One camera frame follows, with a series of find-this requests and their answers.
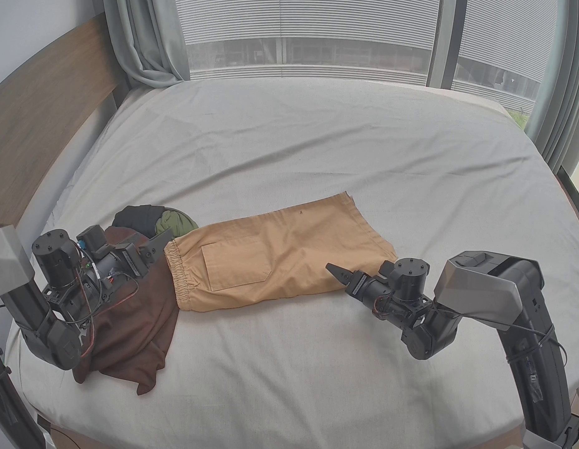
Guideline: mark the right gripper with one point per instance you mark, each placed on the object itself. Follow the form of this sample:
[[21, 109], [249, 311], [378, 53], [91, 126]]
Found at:
[[371, 290]]

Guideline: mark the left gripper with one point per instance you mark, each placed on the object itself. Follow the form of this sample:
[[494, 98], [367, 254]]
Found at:
[[125, 262]]

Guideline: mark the tan shorts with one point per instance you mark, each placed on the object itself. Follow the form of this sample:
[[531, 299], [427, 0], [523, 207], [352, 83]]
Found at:
[[280, 250]]

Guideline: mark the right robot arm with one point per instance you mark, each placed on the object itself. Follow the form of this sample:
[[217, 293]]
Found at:
[[481, 288]]

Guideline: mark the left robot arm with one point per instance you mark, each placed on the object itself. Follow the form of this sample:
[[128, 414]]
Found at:
[[55, 255]]

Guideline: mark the bed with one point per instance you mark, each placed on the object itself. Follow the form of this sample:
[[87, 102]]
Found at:
[[317, 157]]

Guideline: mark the green garment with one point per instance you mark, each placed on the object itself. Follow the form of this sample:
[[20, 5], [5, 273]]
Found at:
[[177, 222]]

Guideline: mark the black garment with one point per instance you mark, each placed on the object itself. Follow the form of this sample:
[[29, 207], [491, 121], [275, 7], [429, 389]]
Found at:
[[135, 218]]

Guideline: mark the brown garment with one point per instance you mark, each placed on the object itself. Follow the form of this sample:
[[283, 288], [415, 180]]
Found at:
[[130, 335]]

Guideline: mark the grey-green curtain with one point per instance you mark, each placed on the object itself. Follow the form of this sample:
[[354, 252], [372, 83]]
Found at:
[[139, 26], [565, 87]]

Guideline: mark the window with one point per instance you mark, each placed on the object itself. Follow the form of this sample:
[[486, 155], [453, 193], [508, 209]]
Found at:
[[317, 7]]

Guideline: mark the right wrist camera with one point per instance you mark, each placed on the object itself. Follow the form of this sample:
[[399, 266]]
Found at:
[[387, 268]]

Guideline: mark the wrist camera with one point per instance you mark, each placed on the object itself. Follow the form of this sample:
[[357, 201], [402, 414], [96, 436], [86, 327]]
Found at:
[[387, 268], [93, 240]]

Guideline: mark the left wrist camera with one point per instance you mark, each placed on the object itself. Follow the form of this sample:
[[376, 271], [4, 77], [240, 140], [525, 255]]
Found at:
[[93, 240]]

